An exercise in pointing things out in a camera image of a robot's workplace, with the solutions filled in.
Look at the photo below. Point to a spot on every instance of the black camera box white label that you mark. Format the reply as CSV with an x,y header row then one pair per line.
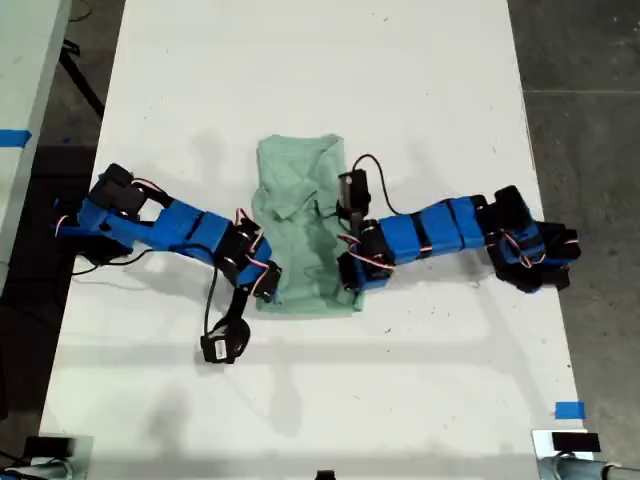
x,y
220,345

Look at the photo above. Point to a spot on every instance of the small black box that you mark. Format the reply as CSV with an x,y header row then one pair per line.
x,y
575,442
47,446

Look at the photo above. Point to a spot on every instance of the black stand leg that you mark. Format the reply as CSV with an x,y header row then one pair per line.
x,y
80,80

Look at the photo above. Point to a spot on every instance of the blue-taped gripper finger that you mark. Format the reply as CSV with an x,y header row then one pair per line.
x,y
358,301

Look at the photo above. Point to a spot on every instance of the silver metal plate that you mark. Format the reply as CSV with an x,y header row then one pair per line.
x,y
85,450
542,442

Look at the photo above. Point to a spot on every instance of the grey metal stand foot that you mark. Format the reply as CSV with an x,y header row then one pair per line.
x,y
45,472
575,470

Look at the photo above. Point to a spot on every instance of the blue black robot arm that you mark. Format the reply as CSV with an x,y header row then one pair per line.
x,y
440,230
180,230

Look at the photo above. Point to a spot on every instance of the blue tape strip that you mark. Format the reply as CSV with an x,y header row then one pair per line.
x,y
12,137
570,410

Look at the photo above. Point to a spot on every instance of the pale green t-shirt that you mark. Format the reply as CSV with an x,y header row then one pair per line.
x,y
290,250

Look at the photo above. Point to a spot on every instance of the small black clip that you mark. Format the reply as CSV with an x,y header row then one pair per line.
x,y
325,475

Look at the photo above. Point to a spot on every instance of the black camera box grey face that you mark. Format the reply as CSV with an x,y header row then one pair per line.
x,y
355,192

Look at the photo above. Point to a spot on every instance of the white side table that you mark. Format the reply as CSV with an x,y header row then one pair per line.
x,y
25,60

